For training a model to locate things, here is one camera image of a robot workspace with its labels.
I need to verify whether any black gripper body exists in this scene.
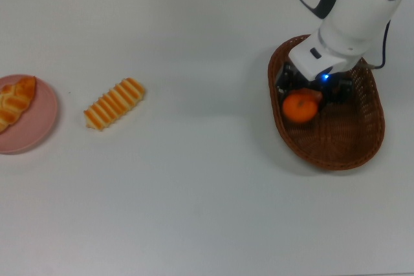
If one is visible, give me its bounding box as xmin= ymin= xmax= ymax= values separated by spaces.
xmin=283 ymin=61 xmax=349 ymax=91

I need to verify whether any braided toy bread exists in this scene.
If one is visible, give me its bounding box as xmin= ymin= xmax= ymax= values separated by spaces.
xmin=0 ymin=76 xmax=37 ymax=134

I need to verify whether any toy orange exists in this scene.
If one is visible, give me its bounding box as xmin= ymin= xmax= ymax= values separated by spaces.
xmin=282 ymin=88 xmax=320 ymax=124

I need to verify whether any brown woven basket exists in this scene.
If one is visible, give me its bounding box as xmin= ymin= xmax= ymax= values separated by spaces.
xmin=267 ymin=34 xmax=386 ymax=171

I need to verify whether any pink plate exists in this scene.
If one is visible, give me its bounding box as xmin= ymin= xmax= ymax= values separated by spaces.
xmin=0 ymin=74 xmax=59 ymax=154

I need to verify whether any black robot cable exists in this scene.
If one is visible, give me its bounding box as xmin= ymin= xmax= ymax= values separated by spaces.
xmin=360 ymin=19 xmax=393 ymax=70

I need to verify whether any striped toy bread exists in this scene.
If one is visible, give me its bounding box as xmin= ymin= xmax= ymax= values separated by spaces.
xmin=83 ymin=77 xmax=146 ymax=132

